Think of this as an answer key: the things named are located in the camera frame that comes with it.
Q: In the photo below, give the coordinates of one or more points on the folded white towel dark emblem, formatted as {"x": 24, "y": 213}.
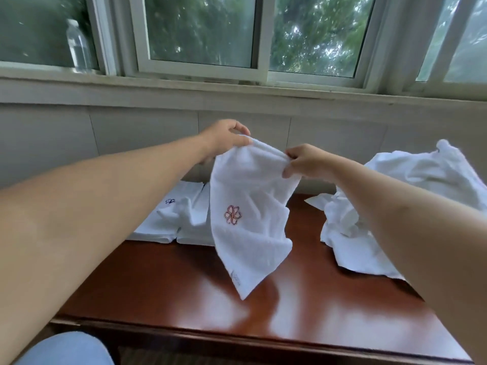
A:
{"x": 163, "y": 220}

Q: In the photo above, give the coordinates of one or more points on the clear plastic water bottle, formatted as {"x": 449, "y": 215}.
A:
{"x": 78, "y": 47}

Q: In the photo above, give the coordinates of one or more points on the person's left hand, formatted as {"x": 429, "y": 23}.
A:
{"x": 219, "y": 139}

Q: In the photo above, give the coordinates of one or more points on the person's light blue trouser leg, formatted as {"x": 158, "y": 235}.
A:
{"x": 62, "y": 349}

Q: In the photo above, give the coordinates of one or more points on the person's right thumb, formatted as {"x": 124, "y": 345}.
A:
{"x": 288, "y": 171}

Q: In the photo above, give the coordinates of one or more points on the brown wooden table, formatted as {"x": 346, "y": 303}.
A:
{"x": 243, "y": 292}

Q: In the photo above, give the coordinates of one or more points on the pile of crumpled white towels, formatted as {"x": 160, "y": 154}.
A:
{"x": 395, "y": 201}

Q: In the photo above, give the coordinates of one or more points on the white sliding window frame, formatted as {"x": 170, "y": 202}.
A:
{"x": 251, "y": 41}

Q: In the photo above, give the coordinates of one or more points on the white towel with red emblem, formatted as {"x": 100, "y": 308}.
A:
{"x": 249, "y": 216}

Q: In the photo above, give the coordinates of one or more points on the person's left thumb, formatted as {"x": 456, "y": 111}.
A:
{"x": 236, "y": 141}

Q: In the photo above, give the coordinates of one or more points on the person's right forearm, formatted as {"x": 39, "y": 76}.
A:
{"x": 418, "y": 231}

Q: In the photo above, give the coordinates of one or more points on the person's right hand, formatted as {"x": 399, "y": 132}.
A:
{"x": 310, "y": 161}

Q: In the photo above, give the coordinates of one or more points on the person's left forearm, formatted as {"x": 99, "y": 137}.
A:
{"x": 87, "y": 220}

